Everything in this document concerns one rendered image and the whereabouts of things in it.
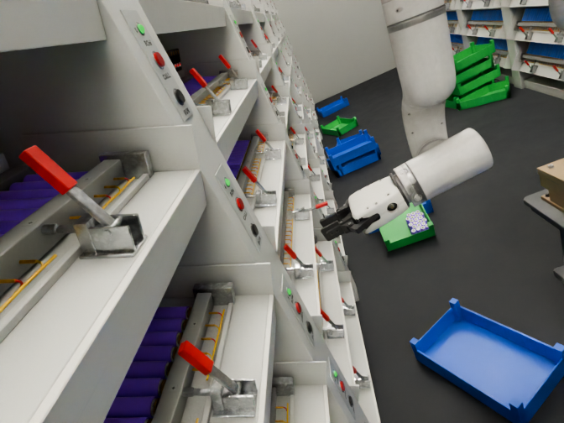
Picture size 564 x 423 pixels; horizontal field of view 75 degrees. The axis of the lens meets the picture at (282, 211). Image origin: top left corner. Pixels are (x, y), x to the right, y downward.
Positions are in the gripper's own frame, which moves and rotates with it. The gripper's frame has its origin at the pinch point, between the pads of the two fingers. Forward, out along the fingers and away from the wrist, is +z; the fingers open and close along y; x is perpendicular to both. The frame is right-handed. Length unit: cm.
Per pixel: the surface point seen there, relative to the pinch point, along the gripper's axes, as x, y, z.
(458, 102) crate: -66, 188, -79
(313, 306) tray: -8.0, -10.6, 9.8
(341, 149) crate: -49, 179, 2
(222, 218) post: 23.1, -27.8, 4.7
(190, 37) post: 48, 42, 12
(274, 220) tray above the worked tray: 10.8, -7.6, 6.5
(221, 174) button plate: 26.8, -23.3, 3.1
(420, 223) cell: -54, 66, -17
